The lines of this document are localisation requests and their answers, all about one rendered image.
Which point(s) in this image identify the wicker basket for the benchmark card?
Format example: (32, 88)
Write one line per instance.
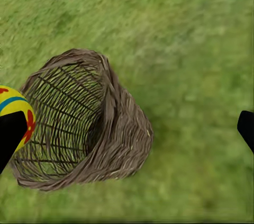
(116, 142)

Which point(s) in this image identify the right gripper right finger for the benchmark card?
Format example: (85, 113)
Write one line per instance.
(246, 127)

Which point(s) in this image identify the easter egg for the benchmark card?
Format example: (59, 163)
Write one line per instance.
(12, 101)

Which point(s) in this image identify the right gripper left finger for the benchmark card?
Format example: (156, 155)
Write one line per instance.
(12, 129)

